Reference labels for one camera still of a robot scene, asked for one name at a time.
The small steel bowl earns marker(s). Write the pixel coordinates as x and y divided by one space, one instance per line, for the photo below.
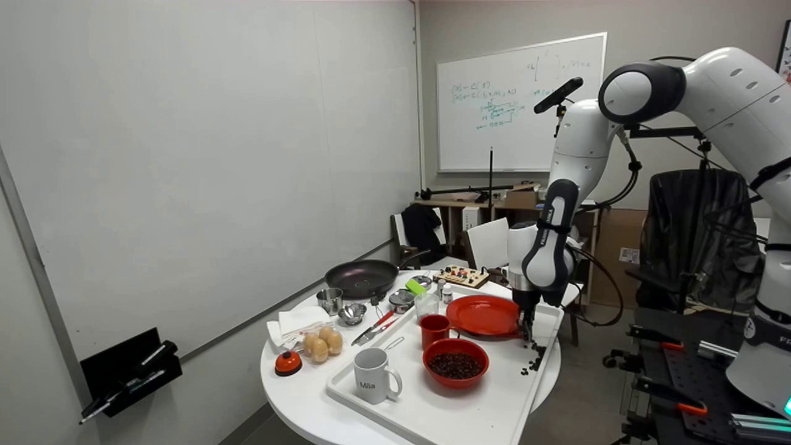
352 315

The cardboard box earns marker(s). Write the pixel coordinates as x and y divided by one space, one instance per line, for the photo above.
618 237

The small steel pot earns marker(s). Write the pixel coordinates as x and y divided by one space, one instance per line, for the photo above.
330 299

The white plastic tray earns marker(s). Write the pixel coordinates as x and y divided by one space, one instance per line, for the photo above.
446 412

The bread rolls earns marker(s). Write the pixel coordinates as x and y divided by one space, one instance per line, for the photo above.
321 345

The whiteboard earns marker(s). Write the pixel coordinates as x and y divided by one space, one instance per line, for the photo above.
520 106

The heaped coffee bean mass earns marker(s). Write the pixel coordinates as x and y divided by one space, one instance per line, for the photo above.
457 365

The white mug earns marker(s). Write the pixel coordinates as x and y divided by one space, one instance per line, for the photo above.
372 373

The white stool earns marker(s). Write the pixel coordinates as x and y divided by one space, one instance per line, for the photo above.
568 298

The framed picture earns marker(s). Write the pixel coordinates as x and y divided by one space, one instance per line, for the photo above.
785 45

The black stereo camera bar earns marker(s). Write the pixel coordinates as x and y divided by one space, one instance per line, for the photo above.
556 94

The white napkin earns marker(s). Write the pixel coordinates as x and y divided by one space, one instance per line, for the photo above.
297 320

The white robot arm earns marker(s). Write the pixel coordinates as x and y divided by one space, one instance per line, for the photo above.
725 83

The white canvas wooden chair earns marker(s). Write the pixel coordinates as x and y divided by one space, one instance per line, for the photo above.
395 231
487 244

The orange call bell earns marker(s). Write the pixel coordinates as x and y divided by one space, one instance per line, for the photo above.
288 365

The black frying pan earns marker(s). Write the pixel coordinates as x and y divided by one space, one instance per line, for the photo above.
360 278

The red cup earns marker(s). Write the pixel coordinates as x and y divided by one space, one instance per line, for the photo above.
433 335

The red bowl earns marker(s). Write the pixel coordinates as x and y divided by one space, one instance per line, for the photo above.
435 378

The black tripod stand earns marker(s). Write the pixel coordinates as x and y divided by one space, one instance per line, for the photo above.
492 177

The black jacket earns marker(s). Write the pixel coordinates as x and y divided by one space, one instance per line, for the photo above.
420 229

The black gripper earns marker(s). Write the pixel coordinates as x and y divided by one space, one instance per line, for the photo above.
525 308

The black wall holder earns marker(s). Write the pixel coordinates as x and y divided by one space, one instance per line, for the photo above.
131 373

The red plate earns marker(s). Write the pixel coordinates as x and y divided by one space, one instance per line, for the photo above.
482 318

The loose scattered coffee beans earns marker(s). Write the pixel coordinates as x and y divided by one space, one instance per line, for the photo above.
535 358

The green plastic item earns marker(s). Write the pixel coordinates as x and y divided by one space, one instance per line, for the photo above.
416 287

